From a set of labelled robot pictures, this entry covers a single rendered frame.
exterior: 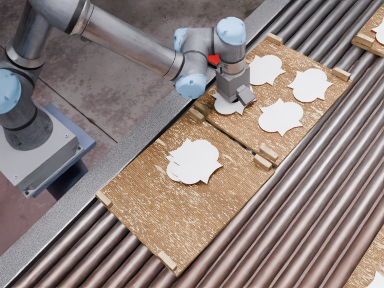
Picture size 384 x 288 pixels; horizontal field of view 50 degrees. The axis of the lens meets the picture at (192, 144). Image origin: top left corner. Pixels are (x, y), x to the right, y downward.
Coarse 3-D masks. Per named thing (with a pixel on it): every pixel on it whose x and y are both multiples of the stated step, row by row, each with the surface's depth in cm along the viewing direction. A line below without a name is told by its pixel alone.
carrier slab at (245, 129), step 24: (264, 48) 146; (288, 48) 145; (288, 72) 139; (264, 96) 135; (288, 96) 134; (336, 96) 132; (216, 120) 132; (240, 120) 131; (312, 120) 128; (264, 144) 125; (288, 144) 124
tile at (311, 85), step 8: (296, 72) 138; (304, 72) 137; (312, 72) 137; (320, 72) 137; (296, 80) 136; (304, 80) 135; (312, 80) 135; (320, 80) 135; (296, 88) 134; (304, 88) 134; (312, 88) 133; (320, 88) 133; (296, 96) 132; (304, 96) 132; (312, 96) 132; (320, 96) 131
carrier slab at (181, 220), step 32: (192, 128) 131; (160, 160) 126; (224, 160) 124; (128, 192) 121; (160, 192) 120; (192, 192) 119; (224, 192) 118; (256, 192) 117; (128, 224) 116; (160, 224) 115; (192, 224) 114; (224, 224) 113; (192, 256) 109
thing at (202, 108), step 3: (195, 102) 133; (198, 102) 133; (195, 105) 133; (198, 105) 132; (201, 105) 132; (195, 108) 134; (198, 108) 132; (201, 108) 131; (204, 108) 131; (207, 108) 131; (201, 111) 133; (204, 111) 131; (207, 111) 131; (204, 114) 132; (207, 114) 132
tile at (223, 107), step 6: (252, 90) 134; (216, 96) 135; (216, 102) 133; (222, 102) 133; (228, 102) 133; (240, 102) 132; (252, 102) 133; (216, 108) 132; (222, 108) 132; (228, 108) 132; (234, 108) 131; (240, 108) 131; (222, 114) 131; (228, 114) 131; (240, 114) 130
